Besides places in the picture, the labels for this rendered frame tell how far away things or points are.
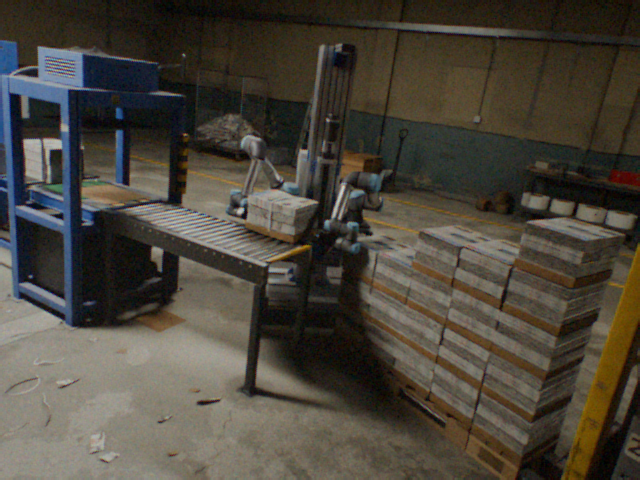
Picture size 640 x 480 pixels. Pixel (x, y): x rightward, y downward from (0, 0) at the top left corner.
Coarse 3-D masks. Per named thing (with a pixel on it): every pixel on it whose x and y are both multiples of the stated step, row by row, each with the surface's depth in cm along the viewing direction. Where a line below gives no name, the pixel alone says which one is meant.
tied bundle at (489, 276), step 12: (468, 252) 263; (468, 264) 264; (480, 264) 258; (492, 264) 253; (504, 264) 248; (456, 276) 270; (468, 276) 264; (480, 276) 259; (492, 276) 254; (504, 276) 248; (480, 288) 259; (492, 288) 254; (504, 288) 249
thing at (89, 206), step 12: (36, 192) 362; (48, 192) 361; (60, 192) 363; (144, 192) 396; (48, 204) 358; (60, 204) 351; (84, 204) 344; (96, 204) 346; (108, 204) 351; (120, 204) 354; (132, 204) 360; (144, 204) 368; (84, 216) 340; (96, 216) 336
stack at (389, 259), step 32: (352, 256) 333; (384, 256) 311; (352, 288) 336; (416, 288) 294; (448, 288) 276; (352, 320) 341; (384, 320) 316; (416, 320) 294; (480, 320) 262; (352, 352) 342; (384, 352) 318; (416, 352) 297; (448, 352) 279; (480, 352) 263; (384, 384) 320; (448, 384) 281; (448, 416) 284
